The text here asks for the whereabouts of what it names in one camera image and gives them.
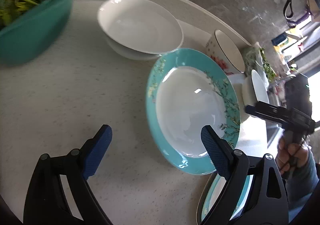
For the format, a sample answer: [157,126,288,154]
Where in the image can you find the small teal floral plate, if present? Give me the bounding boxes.
[201,173,253,222]

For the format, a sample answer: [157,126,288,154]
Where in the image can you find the large teal floral plate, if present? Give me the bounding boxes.
[145,48,241,175]

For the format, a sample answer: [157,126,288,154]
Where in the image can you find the person's right forearm sleeve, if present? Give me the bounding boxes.
[286,150,319,222]

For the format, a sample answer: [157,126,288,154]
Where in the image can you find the person's right hand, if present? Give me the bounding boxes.
[276,137,309,175]

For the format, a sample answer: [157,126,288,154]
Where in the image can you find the large white bowl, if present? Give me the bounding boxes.
[242,69,269,106]

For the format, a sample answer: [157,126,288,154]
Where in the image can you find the plastic bag of greens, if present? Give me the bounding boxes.
[241,42,277,86]

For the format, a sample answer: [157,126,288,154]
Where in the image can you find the blue utensil holder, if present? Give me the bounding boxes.
[271,32,287,46]

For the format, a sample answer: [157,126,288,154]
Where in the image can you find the white bowl red flowers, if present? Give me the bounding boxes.
[206,30,245,75]

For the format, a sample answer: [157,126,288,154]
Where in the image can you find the purple peeler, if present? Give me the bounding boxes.
[286,11,312,29]

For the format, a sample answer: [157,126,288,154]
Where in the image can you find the small white bowl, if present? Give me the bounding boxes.
[97,0,184,61]

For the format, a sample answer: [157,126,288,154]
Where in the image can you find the green basin with vegetables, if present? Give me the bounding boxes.
[1,0,73,66]

